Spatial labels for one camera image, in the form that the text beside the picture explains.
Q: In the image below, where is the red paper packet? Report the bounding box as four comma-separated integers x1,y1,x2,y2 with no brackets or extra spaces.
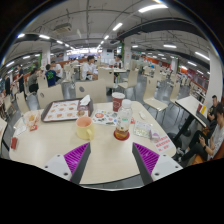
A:
10,137,18,150

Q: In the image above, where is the clear plastic food bag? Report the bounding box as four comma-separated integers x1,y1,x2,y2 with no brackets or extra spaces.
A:
22,110,42,132

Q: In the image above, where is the cream chair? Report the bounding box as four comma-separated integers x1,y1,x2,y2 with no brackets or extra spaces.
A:
14,91,30,115
117,68,140,101
74,79,108,104
36,84,65,109
142,75,169,125

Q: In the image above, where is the dark food tray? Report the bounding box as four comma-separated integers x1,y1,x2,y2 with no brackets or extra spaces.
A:
40,97,95,123

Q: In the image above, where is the red paper cup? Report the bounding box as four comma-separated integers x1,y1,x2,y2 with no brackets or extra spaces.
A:
111,91,126,113

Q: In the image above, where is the colourful printed leaflet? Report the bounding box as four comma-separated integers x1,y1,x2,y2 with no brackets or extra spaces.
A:
91,109,119,127

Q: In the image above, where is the white sign with red text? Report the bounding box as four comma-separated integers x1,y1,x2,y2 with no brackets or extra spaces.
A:
152,134,176,154

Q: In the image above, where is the flat round red coaster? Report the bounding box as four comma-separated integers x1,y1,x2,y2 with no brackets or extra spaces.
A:
113,129,131,142

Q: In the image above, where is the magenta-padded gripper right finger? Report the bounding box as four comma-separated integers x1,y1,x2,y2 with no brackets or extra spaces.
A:
131,141,184,186

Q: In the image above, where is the pale yellow mug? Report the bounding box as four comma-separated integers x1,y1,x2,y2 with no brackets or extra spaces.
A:
75,115,96,141

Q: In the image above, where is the ceiling air conditioner unit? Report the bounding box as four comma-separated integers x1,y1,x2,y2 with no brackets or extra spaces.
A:
53,22,73,34

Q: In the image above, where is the group of cream chairs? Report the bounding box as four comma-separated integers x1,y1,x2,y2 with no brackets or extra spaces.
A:
1,58,201,111

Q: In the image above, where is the red yellow table sign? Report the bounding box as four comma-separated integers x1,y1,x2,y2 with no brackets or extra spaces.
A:
197,103,208,118

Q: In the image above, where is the white neighbouring table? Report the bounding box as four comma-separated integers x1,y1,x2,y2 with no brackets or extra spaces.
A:
0,116,8,148
174,95,210,141

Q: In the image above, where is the crumpled white napkin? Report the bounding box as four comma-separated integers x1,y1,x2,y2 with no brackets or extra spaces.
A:
79,94,92,107

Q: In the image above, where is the clear plastic packet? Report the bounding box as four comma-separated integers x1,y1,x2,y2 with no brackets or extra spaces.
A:
133,120,153,139

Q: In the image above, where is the person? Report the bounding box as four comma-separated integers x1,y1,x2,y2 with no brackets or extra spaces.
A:
44,64,58,88
181,103,224,164
207,94,219,123
15,64,26,94
27,68,40,94
113,54,124,70
51,60,64,79
81,55,99,82

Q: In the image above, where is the clear plastic drink bottle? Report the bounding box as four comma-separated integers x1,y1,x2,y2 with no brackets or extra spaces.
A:
114,98,134,140

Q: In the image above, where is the group of ceiling lights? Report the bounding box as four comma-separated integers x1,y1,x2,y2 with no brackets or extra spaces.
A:
4,3,211,73

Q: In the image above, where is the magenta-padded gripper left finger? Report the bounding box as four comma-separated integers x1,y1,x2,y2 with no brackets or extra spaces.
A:
42,141,92,186

